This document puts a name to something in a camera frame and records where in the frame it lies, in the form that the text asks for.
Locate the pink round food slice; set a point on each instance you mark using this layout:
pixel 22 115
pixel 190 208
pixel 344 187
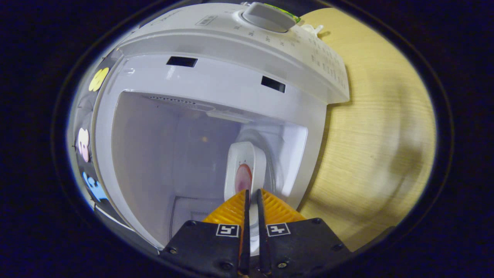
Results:
pixel 244 177

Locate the white microwave oven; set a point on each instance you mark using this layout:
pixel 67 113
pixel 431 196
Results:
pixel 216 81

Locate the white rectangular plate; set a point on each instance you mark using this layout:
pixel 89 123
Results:
pixel 247 154

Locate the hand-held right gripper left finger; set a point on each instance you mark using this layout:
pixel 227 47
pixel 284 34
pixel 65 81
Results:
pixel 245 247

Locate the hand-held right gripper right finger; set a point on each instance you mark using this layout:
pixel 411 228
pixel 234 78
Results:
pixel 263 247

